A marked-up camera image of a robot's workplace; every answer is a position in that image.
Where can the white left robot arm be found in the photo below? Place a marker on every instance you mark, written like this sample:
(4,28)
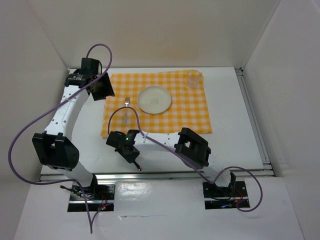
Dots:
(53,146)

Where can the aluminium front rail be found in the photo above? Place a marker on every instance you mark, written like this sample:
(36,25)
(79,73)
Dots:
(148,176)

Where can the silver fork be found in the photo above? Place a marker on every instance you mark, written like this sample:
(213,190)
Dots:
(127,102)

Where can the silver table knife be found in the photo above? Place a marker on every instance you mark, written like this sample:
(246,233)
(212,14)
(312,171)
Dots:
(137,166)

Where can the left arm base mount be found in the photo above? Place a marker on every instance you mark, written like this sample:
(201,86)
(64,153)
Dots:
(102,199)

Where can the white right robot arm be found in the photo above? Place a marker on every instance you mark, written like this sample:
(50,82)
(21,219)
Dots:
(186,144)

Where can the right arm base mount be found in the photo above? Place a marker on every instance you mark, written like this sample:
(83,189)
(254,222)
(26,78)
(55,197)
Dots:
(224,198)

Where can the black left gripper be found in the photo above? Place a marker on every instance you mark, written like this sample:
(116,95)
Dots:
(107,90)

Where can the yellow white checkered cloth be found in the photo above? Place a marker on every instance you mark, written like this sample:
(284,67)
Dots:
(188,108)

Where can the clear plastic cup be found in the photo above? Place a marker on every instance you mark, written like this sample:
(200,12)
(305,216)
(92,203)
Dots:
(193,79)

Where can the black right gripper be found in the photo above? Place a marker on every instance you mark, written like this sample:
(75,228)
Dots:
(130,158)

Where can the cream round plate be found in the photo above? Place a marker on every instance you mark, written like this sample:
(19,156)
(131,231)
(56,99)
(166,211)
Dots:
(154,100)

